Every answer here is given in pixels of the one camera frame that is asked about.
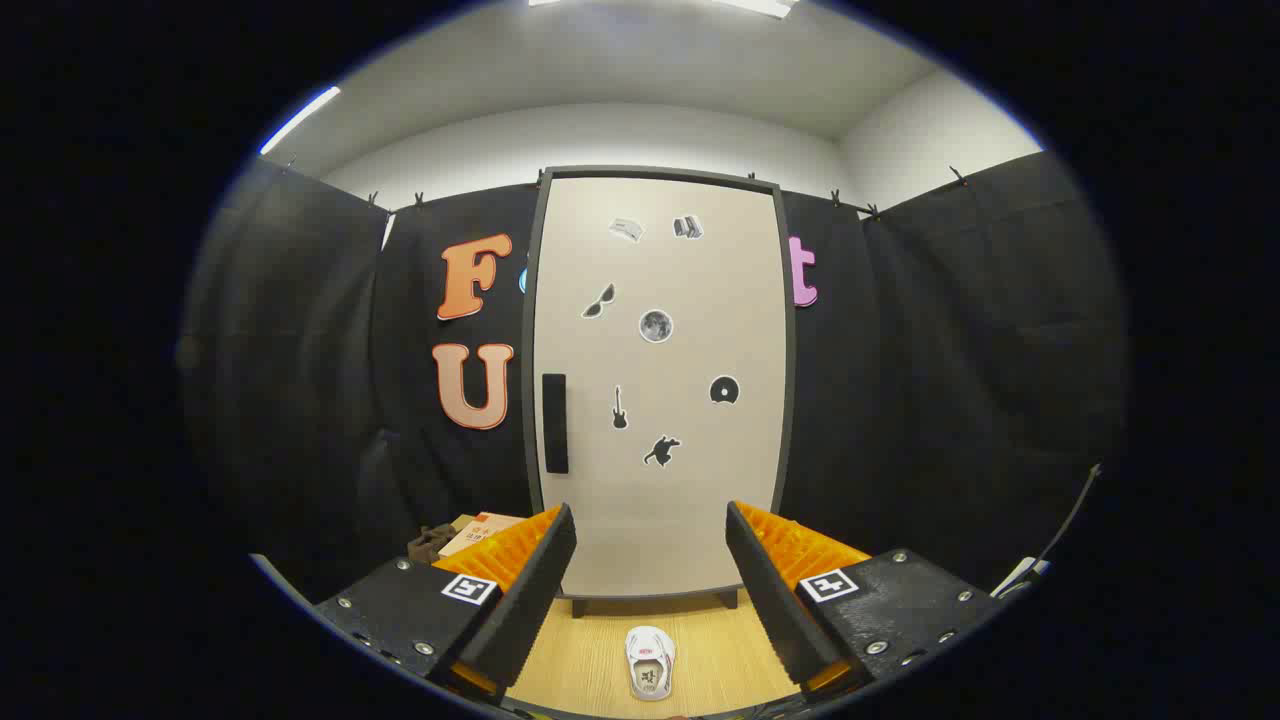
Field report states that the white shoe red insole label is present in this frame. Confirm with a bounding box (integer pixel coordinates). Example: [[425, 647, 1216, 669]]
[[625, 626, 677, 701]]

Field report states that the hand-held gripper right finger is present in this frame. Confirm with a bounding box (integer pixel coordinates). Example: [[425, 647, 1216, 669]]
[[726, 501, 1001, 699]]

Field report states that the grey shoe cabinet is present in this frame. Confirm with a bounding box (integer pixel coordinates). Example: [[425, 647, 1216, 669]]
[[522, 165, 798, 613]]

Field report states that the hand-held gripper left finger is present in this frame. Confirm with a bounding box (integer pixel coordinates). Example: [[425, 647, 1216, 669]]
[[315, 503, 578, 698]]

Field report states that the long ceiling light strip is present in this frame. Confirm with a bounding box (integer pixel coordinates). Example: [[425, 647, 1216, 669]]
[[260, 86, 342, 156]]

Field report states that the thin black stand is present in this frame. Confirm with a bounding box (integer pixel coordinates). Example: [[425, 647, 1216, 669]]
[[1040, 462, 1103, 566]]

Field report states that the beige shoe cabinet door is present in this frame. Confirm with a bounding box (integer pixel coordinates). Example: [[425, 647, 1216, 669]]
[[533, 177, 788, 599]]

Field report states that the black backdrop cloth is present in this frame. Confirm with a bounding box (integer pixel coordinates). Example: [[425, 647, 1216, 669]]
[[180, 150, 1131, 621]]

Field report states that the beige cover book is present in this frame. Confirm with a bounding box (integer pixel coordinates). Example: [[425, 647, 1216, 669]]
[[440, 512, 528, 559]]

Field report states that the dark brown object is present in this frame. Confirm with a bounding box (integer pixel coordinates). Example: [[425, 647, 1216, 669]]
[[407, 524, 458, 564]]

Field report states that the white sheet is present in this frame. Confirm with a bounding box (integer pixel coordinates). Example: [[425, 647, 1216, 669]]
[[990, 556, 1051, 599]]

